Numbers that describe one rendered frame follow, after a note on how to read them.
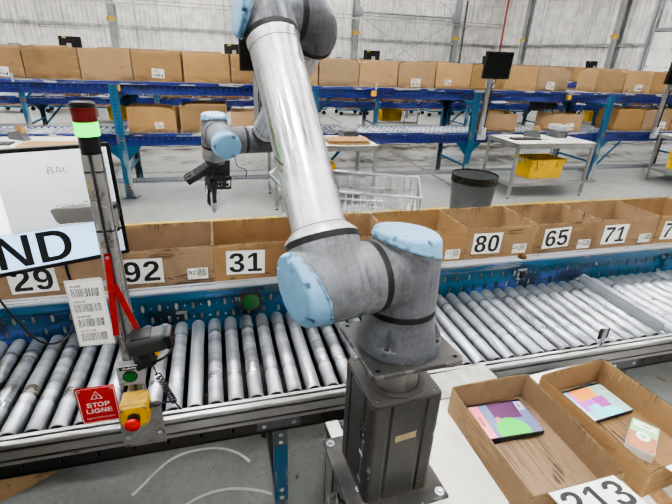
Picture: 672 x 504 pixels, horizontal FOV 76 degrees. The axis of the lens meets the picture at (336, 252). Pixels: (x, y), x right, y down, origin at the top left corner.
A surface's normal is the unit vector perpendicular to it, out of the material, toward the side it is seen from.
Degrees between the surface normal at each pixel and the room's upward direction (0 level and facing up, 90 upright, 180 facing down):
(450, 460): 0
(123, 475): 0
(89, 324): 90
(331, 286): 59
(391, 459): 90
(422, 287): 87
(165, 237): 90
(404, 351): 67
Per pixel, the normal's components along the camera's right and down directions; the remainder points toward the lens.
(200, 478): 0.04, -0.91
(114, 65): 0.27, 0.40
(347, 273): 0.40, -0.23
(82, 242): 0.58, 0.29
